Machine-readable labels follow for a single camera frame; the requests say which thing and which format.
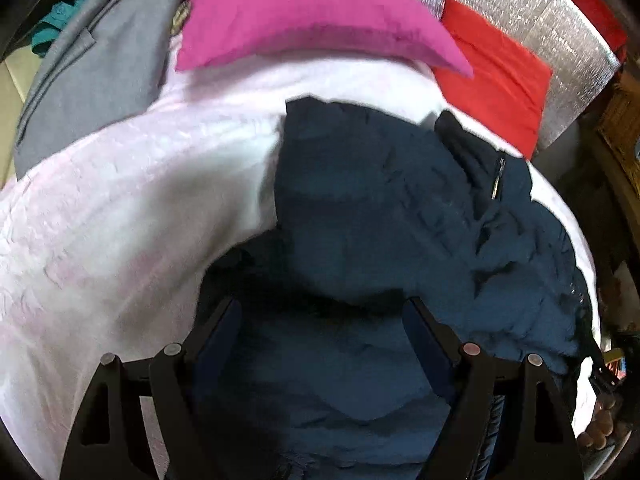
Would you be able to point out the silver foil mat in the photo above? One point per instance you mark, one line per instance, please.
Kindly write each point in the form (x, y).
(550, 20)

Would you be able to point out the teal garment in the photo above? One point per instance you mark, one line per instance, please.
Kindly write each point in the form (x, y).
(52, 25)

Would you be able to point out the red hanging cloth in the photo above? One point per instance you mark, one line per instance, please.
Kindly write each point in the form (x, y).
(602, 15)

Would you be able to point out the navy blue jacket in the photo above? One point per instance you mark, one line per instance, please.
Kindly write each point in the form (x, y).
(375, 210)

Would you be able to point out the red pillow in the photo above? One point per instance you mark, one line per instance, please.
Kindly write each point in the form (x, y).
(495, 75)

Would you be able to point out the grey garment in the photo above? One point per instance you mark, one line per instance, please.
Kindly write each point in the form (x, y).
(100, 70)

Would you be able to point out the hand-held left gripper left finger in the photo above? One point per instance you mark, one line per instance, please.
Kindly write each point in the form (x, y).
(220, 332)

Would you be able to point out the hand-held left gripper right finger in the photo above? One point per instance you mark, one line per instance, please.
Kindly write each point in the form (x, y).
(425, 335)

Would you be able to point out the white pink blanket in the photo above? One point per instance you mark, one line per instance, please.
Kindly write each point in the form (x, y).
(125, 210)

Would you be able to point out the magenta pillow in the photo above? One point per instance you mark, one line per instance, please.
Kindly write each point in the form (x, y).
(300, 15)

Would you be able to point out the person's right hand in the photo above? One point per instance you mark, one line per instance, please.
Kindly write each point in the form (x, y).
(597, 425)

